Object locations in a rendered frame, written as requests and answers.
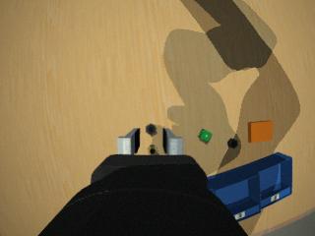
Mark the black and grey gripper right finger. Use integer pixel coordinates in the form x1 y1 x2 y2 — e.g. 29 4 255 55
162 128 183 155

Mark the yellow hex nut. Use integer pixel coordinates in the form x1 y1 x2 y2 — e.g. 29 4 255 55
147 146 158 155

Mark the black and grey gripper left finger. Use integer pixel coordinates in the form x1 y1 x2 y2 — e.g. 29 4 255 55
117 128 140 154

